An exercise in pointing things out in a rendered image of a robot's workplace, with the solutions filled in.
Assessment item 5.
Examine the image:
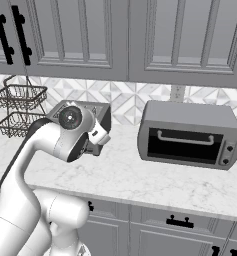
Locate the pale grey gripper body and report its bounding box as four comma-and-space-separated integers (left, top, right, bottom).
84, 141, 102, 157

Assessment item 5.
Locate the black toaster oven door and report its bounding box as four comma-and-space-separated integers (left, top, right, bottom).
146, 126, 225, 165

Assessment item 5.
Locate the grey toaster oven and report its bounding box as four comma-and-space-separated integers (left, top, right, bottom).
136, 99, 237, 171

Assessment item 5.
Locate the grey drawer front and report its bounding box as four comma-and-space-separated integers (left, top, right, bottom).
129, 203, 234, 238
84, 199, 130, 222

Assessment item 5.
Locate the black two-tier wire basket stand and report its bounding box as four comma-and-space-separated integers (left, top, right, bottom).
0, 74, 49, 139

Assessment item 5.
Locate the grey toaster oven handle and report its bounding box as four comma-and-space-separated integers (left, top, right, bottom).
156, 129, 215, 147

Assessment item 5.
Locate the white wall socket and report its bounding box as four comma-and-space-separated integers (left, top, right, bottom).
169, 84, 186, 103

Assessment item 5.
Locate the black wall cupboard handle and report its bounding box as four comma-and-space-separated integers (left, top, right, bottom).
0, 4, 15, 66
11, 4, 33, 67

